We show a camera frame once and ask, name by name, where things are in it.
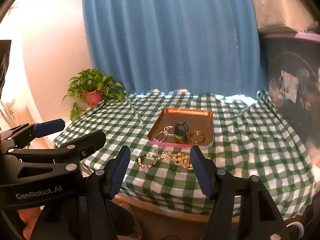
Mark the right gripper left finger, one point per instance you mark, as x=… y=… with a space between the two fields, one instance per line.
x=102 y=186

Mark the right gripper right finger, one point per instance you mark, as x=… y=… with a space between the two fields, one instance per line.
x=259 y=215

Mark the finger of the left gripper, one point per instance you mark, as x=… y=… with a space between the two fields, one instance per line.
x=27 y=132

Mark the black smartwatch green trim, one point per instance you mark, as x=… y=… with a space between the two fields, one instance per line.
x=181 y=130

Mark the person left hand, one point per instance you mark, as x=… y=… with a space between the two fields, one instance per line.
x=29 y=217

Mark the green checkered tablecloth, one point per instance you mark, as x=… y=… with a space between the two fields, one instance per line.
x=248 y=140

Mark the potted green plant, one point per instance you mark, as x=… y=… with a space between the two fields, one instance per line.
x=91 y=87

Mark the copper pink tray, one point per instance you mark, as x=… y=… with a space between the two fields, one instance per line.
x=200 y=124

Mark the clear storage bin purple lid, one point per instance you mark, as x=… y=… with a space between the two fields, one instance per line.
x=293 y=82

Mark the blue curtain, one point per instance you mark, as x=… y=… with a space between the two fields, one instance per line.
x=204 y=46

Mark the beige fabric storage box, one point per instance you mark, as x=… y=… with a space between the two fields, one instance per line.
x=286 y=16

